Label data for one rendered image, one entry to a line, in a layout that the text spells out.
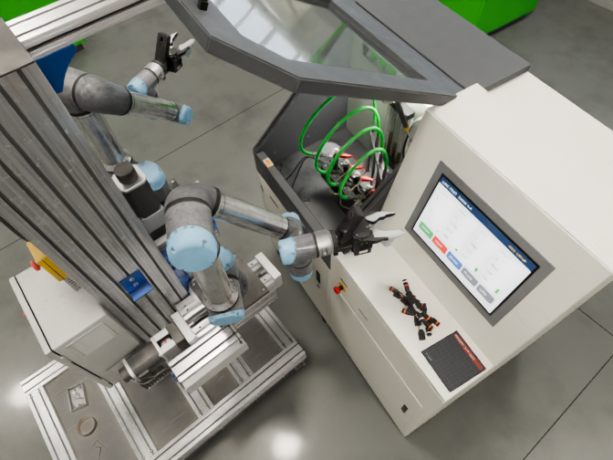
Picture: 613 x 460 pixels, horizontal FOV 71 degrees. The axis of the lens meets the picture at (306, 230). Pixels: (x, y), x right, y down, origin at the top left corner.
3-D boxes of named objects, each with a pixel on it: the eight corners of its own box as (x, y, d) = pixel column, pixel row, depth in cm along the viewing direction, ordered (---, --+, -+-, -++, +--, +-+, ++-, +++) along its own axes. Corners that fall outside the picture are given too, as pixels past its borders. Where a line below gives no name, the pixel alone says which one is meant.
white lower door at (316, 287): (271, 241, 284) (257, 173, 226) (275, 239, 284) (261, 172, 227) (326, 320, 253) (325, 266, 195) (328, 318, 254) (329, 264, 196)
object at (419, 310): (382, 293, 167) (384, 287, 162) (404, 280, 169) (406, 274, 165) (420, 343, 156) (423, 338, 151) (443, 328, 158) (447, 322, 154)
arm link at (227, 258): (236, 257, 160) (230, 238, 148) (243, 289, 152) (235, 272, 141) (204, 265, 158) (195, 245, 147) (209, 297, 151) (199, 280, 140)
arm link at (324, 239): (312, 226, 126) (319, 248, 121) (327, 223, 126) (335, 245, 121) (314, 243, 132) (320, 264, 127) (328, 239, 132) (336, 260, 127)
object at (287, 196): (260, 174, 225) (255, 153, 212) (267, 171, 226) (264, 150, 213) (325, 264, 196) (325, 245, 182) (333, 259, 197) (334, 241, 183)
